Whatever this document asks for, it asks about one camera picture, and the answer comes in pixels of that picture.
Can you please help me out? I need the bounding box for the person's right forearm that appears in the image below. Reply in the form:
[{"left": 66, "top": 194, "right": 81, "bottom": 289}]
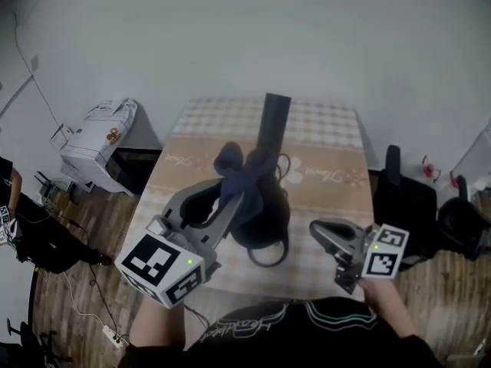
[{"left": 361, "top": 278, "right": 420, "bottom": 340}]

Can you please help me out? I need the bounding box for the beige checked tablecloth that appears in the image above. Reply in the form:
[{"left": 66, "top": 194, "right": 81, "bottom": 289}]
[{"left": 125, "top": 97, "right": 376, "bottom": 303}]

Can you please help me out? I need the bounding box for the person's black printed shirt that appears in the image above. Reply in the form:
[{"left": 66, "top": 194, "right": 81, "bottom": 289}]
[{"left": 117, "top": 296, "right": 444, "bottom": 368}]

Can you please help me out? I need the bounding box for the black office chair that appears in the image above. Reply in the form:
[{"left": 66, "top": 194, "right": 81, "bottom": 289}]
[{"left": 371, "top": 145, "right": 439, "bottom": 272}]

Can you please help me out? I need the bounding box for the white cardboard box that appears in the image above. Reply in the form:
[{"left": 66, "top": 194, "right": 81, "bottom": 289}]
[{"left": 48, "top": 97, "right": 140, "bottom": 198}]

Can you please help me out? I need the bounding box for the black chair base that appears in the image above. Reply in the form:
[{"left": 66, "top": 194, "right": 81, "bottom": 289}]
[{"left": 0, "top": 317, "right": 74, "bottom": 368}]

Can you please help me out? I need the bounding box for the black lamp cable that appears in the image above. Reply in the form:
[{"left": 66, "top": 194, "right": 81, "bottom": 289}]
[{"left": 246, "top": 153, "right": 295, "bottom": 268}]

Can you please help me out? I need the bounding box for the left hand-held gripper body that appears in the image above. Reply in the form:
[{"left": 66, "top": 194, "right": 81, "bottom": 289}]
[{"left": 114, "top": 213, "right": 222, "bottom": 309}]

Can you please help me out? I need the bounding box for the dark blue cloth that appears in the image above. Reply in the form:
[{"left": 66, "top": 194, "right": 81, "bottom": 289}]
[{"left": 213, "top": 140, "right": 278, "bottom": 215}]

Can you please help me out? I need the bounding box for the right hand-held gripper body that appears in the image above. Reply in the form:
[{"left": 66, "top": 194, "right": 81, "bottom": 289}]
[{"left": 332, "top": 223, "right": 410, "bottom": 295}]

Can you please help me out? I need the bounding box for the white power strip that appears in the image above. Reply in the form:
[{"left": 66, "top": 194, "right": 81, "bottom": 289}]
[{"left": 101, "top": 324, "right": 130, "bottom": 349}]

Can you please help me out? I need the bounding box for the black padded seat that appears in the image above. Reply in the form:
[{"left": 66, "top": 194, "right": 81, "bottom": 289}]
[{"left": 436, "top": 174, "right": 491, "bottom": 262}]

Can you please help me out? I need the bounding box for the person's left forearm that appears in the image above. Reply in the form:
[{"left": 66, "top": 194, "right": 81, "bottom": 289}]
[{"left": 129, "top": 292, "right": 189, "bottom": 353}]

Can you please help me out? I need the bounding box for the black router with antennas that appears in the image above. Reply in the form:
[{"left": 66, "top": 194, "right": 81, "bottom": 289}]
[{"left": 35, "top": 171, "right": 58, "bottom": 201}]

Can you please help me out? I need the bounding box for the thin wall cable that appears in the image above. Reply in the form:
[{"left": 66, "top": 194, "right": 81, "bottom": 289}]
[{"left": 12, "top": 11, "right": 65, "bottom": 130}]

